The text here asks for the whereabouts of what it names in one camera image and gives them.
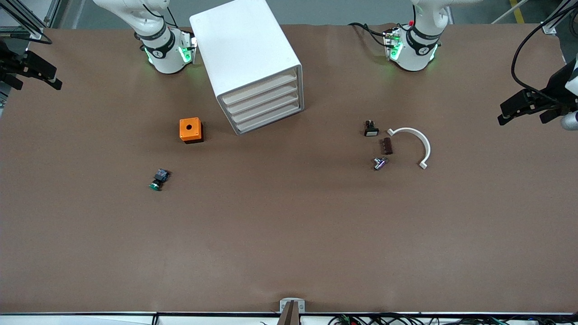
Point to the aluminium frame profile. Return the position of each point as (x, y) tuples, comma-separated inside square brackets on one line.
[(548, 28), (22, 30)]

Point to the small silver knob switch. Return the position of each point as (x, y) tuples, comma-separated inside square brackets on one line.
[(379, 163)]

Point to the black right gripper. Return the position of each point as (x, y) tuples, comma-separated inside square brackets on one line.
[(10, 64)]

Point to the green mushroom push button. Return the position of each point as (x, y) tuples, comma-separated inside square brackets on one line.
[(160, 176)]

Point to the orange button enclosure box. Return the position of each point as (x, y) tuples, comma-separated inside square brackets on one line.
[(184, 133)]

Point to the white drawer cabinet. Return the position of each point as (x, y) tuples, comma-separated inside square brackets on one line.
[(244, 40)]

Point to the silver metal bracket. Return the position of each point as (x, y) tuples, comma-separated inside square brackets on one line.
[(283, 306)]

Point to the black switch with white face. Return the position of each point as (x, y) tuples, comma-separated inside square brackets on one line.
[(371, 132)]

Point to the white curved plastic bracket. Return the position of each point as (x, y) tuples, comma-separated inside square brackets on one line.
[(427, 148)]

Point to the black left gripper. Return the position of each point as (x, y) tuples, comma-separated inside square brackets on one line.
[(556, 86)]

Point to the brown terminal block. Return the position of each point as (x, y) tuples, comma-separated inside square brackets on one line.
[(387, 146)]

